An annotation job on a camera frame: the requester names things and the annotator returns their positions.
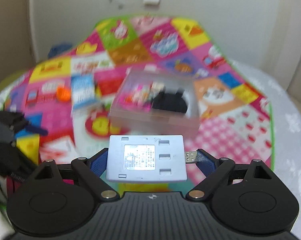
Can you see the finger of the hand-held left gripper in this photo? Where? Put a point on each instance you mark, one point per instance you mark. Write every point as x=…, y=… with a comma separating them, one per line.
x=18, y=121

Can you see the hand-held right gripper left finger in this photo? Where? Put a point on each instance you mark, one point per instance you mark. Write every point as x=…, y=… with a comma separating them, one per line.
x=99, y=161

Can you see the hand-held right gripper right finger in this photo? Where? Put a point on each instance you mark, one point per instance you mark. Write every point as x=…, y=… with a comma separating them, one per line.
x=206, y=161

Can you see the white power adapter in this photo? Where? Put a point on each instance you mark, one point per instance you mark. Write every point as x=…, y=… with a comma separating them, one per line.
x=170, y=165

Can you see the orange plastic toy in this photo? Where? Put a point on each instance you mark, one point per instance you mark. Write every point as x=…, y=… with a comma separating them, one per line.
x=63, y=93

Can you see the pink cardboard box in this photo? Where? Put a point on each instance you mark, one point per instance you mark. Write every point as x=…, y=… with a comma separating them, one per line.
x=153, y=125

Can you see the black plush toy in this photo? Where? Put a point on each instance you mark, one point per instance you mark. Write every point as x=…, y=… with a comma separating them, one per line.
x=168, y=102

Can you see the blue and white packet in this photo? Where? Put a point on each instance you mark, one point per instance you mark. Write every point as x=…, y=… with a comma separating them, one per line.
x=83, y=92

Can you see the colourful cartoon play mat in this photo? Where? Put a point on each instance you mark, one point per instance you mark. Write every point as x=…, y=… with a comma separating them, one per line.
x=240, y=120

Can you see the dark blue cloth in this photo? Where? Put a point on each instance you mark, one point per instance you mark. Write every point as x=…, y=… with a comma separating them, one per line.
x=60, y=49

